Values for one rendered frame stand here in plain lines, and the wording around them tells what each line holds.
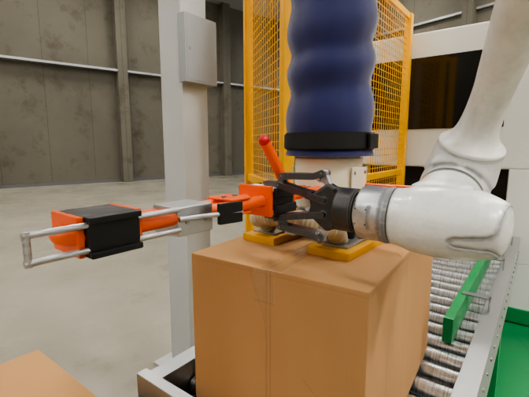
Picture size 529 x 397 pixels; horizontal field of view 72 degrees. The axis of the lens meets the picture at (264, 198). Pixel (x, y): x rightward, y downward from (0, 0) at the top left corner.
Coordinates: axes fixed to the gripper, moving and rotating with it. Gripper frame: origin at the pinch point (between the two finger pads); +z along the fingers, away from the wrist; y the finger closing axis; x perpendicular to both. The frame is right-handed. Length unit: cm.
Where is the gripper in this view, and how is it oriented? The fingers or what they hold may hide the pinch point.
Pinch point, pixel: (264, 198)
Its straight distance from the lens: 73.4
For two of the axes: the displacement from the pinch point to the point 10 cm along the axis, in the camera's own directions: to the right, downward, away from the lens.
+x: 6.1, -1.2, 7.9
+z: -7.9, -1.1, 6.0
